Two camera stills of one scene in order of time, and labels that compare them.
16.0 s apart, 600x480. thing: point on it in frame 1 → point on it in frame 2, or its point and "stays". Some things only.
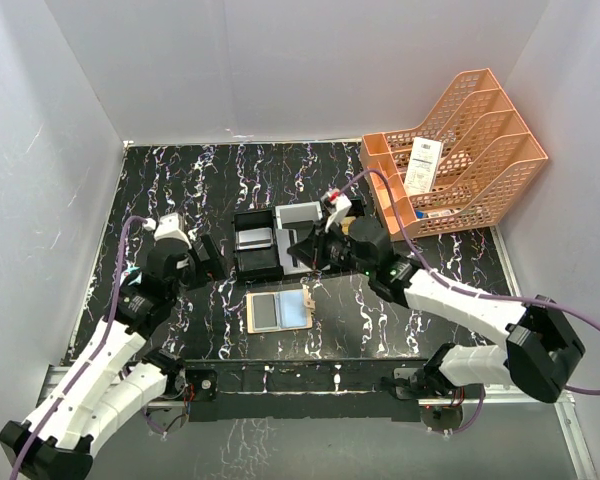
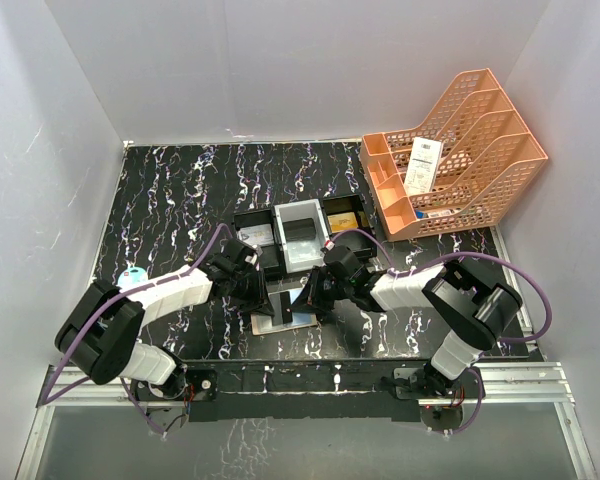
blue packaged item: x=132 y=275 stays
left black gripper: x=201 y=257 → x=252 y=292
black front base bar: x=333 y=389 stays
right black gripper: x=318 y=250 → x=316 y=288
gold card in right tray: x=346 y=221 stays
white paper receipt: x=422 y=164 stays
